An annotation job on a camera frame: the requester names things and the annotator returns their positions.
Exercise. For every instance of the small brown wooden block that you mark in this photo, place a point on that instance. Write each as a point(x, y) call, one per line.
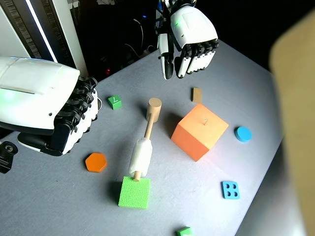
point(197, 95)

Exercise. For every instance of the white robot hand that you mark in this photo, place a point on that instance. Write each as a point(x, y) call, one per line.
point(29, 98)
point(189, 27)

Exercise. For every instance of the blue square four-hole block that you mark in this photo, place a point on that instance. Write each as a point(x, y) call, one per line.
point(230, 190)

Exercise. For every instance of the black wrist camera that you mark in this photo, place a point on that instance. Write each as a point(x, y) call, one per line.
point(8, 149)

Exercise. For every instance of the plain green block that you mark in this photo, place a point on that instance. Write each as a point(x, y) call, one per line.
point(185, 231)

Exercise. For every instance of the small green cube white mark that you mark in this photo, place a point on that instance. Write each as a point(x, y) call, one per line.
point(114, 102)

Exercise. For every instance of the wooden mallet with white wrap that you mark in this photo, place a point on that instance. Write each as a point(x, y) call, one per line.
point(142, 153)

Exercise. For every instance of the green textured square block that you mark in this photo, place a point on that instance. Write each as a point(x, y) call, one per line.
point(135, 193)

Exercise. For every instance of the large orange cube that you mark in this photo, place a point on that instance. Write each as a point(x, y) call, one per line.
point(197, 132)

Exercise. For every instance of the white pillar with light strip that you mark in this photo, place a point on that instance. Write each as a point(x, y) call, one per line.
point(62, 29)

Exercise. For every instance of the orange hexagon block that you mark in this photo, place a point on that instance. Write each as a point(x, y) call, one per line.
point(96, 162)

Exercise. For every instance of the grey table cloth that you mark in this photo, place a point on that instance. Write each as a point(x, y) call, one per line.
point(73, 204)

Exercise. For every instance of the blue round disc block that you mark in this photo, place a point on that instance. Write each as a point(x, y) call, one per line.
point(243, 134)

